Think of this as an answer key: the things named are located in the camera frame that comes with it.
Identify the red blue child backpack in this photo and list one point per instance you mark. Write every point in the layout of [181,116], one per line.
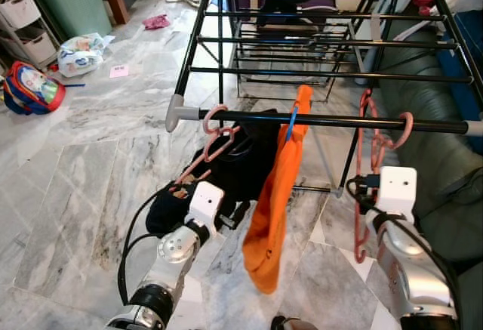
[34,88]

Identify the white blue plastic bag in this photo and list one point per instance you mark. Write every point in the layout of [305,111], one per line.
[83,54]

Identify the grey green sofa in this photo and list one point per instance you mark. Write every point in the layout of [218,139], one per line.
[445,217]

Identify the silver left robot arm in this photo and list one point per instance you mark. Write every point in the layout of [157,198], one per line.
[173,251]

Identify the white drawer unit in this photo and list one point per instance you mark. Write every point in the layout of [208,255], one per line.
[23,13]

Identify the blue plastic hanger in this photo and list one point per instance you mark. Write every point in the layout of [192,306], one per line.
[292,122]

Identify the black metal drying rack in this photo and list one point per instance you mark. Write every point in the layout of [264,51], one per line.
[339,121]

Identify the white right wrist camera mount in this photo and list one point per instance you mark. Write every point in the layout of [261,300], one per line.
[398,190]

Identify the black garment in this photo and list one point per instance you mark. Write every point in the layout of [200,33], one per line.
[253,164]

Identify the salmon pink plastic hanger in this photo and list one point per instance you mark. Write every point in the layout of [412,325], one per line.
[205,122]
[408,130]

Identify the pink paper slip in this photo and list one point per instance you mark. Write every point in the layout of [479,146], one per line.
[119,71]

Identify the small pink cloth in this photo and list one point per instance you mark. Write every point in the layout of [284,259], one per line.
[157,22]

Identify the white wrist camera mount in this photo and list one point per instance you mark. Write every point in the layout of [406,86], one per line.
[398,190]
[205,205]

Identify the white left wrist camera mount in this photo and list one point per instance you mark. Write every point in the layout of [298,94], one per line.
[205,205]

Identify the orange garment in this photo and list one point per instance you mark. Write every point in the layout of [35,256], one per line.
[275,209]

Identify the black robot right foot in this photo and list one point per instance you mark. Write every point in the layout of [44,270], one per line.
[288,323]

